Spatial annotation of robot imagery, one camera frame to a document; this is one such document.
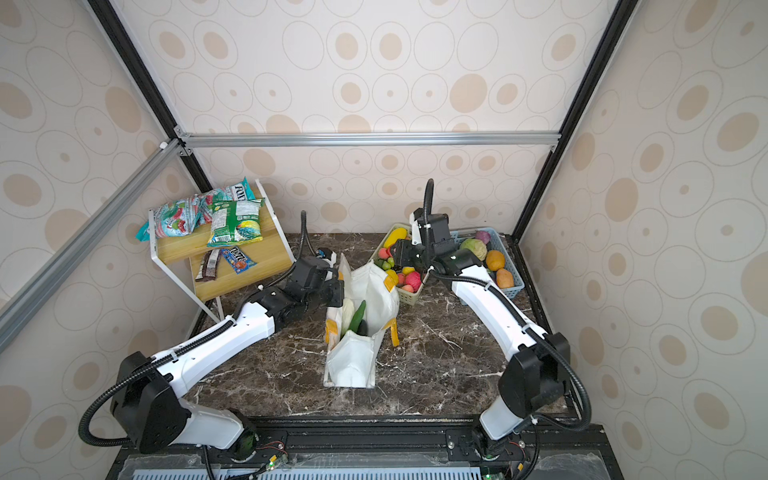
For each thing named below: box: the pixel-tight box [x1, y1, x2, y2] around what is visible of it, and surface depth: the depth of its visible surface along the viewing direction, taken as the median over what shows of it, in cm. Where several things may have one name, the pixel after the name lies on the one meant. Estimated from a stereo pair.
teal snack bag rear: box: [212, 177, 257, 203], surface depth 83 cm
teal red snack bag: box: [135, 194, 213, 242], surface depth 76 cm
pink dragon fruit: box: [405, 271, 422, 293], surface depth 102 cm
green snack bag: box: [206, 198, 266, 247], surface depth 75 cm
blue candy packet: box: [221, 246, 258, 275], surface depth 91 cm
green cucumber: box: [348, 299, 367, 334], surface depth 93 cm
